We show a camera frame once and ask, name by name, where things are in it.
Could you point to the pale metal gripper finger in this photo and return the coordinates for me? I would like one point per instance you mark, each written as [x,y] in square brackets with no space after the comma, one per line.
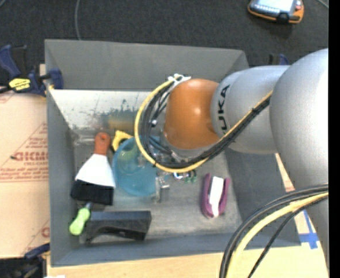
[165,193]
[158,185]

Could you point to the grey metal bin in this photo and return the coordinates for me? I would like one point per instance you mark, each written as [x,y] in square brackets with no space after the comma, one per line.
[181,213]

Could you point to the clear blue plastic cup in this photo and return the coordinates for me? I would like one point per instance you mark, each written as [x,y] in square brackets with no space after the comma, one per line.
[133,178]

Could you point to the purple and white stapler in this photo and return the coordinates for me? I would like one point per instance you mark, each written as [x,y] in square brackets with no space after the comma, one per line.
[215,195]

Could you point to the yellow curved object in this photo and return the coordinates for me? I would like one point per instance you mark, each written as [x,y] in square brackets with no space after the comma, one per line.
[119,139]

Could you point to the black angular block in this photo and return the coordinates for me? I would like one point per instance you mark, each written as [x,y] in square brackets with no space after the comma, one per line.
[120,223]

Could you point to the white brush with black bristles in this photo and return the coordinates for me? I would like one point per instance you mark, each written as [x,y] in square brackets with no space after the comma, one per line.
[95,169]

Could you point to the brown cardboard board red print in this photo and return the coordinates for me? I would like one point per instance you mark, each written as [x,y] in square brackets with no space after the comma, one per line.
[19,184]

